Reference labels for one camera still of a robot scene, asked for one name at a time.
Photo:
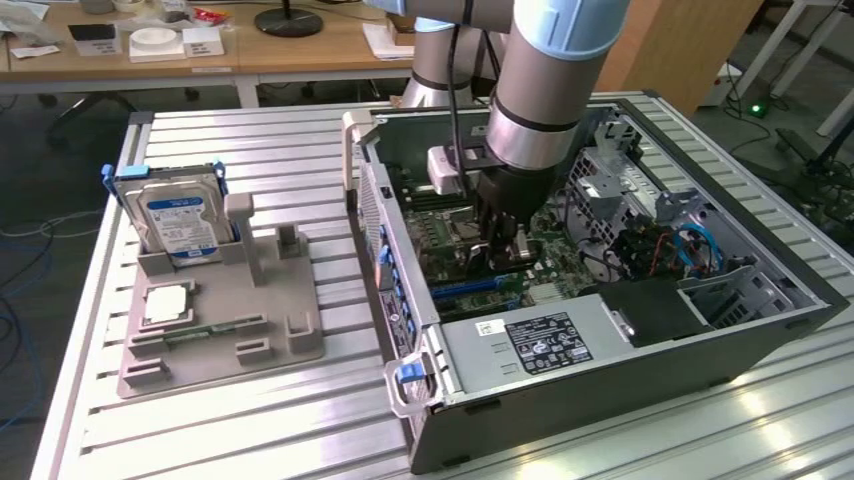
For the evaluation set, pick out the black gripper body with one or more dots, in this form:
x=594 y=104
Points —
x=517 y=192

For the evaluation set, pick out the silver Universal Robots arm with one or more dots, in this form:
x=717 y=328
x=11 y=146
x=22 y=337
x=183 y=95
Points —
x=534 y=100

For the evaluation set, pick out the CPU socket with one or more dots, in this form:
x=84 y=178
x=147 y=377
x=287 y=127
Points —
x=463 y=225

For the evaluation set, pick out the green motherboard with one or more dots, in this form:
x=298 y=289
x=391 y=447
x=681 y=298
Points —
x=561 y=267

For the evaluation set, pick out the blue expansion slot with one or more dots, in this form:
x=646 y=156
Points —
x=467 y=288

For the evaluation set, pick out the silver metal drive cage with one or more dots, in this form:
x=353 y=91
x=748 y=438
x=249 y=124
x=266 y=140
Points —
x=608 y=200

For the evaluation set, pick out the grey power supply unit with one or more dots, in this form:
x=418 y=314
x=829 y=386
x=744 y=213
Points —
x=481 y=360

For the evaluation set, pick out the black plastic shroud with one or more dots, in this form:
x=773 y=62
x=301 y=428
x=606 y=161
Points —
x=648 y=310

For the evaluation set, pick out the blue case latch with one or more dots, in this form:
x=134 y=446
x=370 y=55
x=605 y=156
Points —
x=409 y=374

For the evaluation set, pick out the black open PC case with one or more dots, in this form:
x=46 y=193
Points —
x=601 y=400

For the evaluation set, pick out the stack of white papers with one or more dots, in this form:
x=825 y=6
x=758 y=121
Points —
x=387 y=42

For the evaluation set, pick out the wooden cabinet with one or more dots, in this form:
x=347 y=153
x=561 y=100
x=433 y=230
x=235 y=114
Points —
x=681 y=60

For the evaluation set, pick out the silver disk bay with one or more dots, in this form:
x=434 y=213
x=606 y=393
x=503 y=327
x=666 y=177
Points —
x=741 y=295

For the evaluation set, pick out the brown cardboard box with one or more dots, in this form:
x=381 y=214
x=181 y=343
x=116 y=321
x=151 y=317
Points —
x=401 y=25

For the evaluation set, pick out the device with green light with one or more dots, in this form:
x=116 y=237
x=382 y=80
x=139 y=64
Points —
x=757 y=108

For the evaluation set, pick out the grey parts rack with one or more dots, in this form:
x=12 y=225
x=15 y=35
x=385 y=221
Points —
x=221 y=300

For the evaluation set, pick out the black floor stand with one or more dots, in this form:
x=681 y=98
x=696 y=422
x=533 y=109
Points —
x=821 y=160

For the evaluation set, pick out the hard disk with blue carrier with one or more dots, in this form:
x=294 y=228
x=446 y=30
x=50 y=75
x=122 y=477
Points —
x=174 y=220

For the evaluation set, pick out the green RAM stick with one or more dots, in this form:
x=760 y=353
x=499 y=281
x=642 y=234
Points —
x=201 y=331

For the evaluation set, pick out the black round lamp base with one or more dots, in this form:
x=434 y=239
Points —
x=289 y=22

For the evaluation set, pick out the silver CPU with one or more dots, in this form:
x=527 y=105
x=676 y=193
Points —
x=166 y=305

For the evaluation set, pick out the plain white box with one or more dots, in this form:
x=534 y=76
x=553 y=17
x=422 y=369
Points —
x=202 y=42

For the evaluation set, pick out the red packet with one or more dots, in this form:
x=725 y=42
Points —
x=207 y=16

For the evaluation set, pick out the white box with round dish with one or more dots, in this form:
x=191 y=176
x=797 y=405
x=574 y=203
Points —
x=157 y=45

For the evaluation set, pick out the wooden desk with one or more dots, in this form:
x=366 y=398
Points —
x=134 y=70

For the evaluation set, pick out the black office chair base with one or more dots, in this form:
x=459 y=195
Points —
x=87 y=112

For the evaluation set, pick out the white box with black top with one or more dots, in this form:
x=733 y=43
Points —
x=95 y=40

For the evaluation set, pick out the grey cup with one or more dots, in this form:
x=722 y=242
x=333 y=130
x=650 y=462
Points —
x=98 y=6

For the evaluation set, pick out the white paper card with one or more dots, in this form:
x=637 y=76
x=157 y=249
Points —
x=34 y=51

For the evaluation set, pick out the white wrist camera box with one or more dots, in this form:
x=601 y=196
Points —
x=443 y=172

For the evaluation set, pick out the white desk frame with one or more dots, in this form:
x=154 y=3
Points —
x=788 y=50

